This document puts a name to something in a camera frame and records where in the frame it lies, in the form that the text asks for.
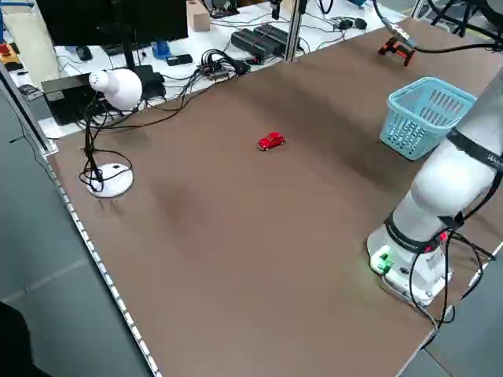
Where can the black computer mouse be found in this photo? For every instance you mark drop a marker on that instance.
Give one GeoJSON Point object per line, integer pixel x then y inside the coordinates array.
{"type": "Point", "coordinates": [84, 52]}

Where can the black keyboard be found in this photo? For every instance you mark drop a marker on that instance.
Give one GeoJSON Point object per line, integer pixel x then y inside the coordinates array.
{"type": "Point", "coordinates": [118, 48]}

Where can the black computer monitor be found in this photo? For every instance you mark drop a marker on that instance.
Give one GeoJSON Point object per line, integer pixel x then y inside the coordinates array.
{"type": "Point", "coordinates": [98, 19]}

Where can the aluminium frame rail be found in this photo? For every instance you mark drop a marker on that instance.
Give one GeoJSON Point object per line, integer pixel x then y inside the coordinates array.
{"type": "Point", "coordinates": [23, 106]}

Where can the red toy car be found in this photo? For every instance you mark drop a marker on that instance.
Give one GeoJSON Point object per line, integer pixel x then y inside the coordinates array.
{"type": "Point", "coordinates": [271, 140]}

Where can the black phone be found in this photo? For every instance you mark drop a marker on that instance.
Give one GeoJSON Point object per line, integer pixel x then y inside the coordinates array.
{"type": "Point", "coordinates": [178, 59]}

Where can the orange black barcode scanner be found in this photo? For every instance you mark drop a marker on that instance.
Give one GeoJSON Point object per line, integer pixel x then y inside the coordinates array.
{"type": "Point", "coordinates": [395, 48]}

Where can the wooden block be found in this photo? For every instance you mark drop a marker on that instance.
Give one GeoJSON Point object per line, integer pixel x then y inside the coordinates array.
{"type": "Point", "coordinates": [197, 17]}

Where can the blue plastic basket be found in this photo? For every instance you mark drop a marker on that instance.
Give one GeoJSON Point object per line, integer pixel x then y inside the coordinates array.
{"type": "Point", "coordinates": [408, 118]}

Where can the black rounded object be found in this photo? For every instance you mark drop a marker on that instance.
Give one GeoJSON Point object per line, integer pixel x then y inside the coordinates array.
{"type": "Point", "coordinates": [15, 345]}

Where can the black equipment box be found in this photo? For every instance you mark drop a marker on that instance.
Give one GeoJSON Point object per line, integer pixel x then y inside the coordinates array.
{"type": "Point", "coordinates": [64, 98]}

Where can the aluminium frame post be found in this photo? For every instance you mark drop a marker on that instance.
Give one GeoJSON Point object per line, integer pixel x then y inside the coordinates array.
{"type": "Point", "coordinates": [294, 27]}

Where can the white desk lamp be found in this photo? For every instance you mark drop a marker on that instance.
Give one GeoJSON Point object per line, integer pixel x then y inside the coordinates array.
{"type": "Point", "coordinates": [122, 88]}

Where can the small blue box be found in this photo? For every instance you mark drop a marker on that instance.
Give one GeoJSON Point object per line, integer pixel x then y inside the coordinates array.
{"type": "Point", "coordinates": [161, 49]}

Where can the small black adapter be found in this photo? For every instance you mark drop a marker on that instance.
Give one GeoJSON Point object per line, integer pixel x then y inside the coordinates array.
{"type": "Point", "coordinates": [346, 24]}
{"type": "Point", "coordinates": [360, 23]}

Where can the black power brick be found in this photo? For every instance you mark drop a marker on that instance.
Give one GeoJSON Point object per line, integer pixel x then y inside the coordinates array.
{"type": "Point", "coordinates": [275, 34]}
{"type": "Point", "coordinates": [253, 43]}

